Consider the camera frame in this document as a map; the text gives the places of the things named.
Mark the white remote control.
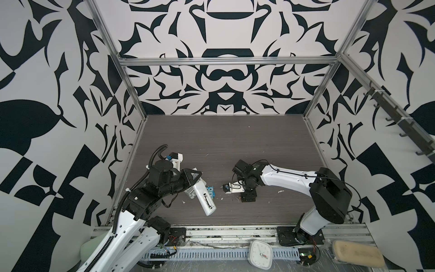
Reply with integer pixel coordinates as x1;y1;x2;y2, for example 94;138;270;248
184;177;216;216

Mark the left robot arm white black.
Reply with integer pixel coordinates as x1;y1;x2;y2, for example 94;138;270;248
79;159;202;272

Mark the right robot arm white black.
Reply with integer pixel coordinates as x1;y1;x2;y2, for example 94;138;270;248
223;159;352;239

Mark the blue owl toy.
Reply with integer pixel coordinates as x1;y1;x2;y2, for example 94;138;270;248
206;186;215;199

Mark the white square clock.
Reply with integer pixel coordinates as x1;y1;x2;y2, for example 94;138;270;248
248;240;274;270

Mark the small green circuit board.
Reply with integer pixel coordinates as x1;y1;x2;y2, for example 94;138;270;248
298;248;318;267

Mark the green foam pad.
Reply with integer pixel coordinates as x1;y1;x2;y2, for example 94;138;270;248
80;235;104;263

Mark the beige foam pad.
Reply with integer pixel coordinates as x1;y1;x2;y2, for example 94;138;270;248
332;240;385;268

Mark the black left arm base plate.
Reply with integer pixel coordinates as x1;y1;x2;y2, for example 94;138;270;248
164;227;187;247

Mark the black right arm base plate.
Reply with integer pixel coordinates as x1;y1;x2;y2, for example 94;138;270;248
276;226;324;247

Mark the white slotted cable duct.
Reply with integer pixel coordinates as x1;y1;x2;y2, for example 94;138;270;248
141;248;300;262

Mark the aluminium frame top bar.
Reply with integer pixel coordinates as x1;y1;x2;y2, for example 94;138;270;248
120;56;334;67

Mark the aluminium frame corner post left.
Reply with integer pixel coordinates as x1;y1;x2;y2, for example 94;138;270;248
85;0;147;121

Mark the aluminium frame corner post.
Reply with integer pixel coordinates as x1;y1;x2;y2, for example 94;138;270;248
303;0;377;120
85;0;147;121

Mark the aluminium frame corner post right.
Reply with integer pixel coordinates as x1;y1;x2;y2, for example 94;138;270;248
303;0;377;120

